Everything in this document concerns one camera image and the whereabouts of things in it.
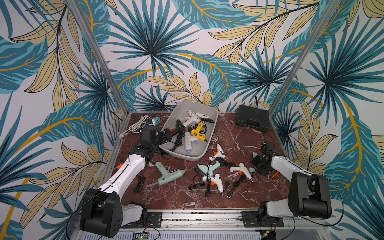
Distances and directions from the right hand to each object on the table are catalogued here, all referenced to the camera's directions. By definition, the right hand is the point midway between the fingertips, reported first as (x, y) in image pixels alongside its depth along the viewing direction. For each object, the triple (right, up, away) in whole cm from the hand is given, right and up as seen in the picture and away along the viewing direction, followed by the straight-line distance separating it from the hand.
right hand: (254, 165), depth 92 cm
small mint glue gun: (-28, -2, -4) cm, 29 cm away
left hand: (-54, +20, -8) cm, 58 cm away
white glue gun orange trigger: (-25, -7, -7) cm, 27 cm away
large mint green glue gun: (-52, -3, -8) cm, 52 cm away
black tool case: (+8, +30, +18) cm, 36 cm away
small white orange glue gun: (-30, +32, +23) cm, 50 cm away
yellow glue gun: (-35, +20, +9) cm, 41 cm away
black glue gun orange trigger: (-46, +23, +11) cm, 53 cm away
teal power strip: (-64, +29, +19) cm, 72 cm away
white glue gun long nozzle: (-9, -2, -3) cm, 9 cm away
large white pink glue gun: (-37, +30, +20) cm, 52 cm away
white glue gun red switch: (-20, +7, +3) cm, 21 cm away
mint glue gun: (-2, -1, -3) cm, 4 cm away
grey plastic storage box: (-39, +26, +18) cm, 50 cm away
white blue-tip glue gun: (-40, +15, +7) cm, 44 cm away
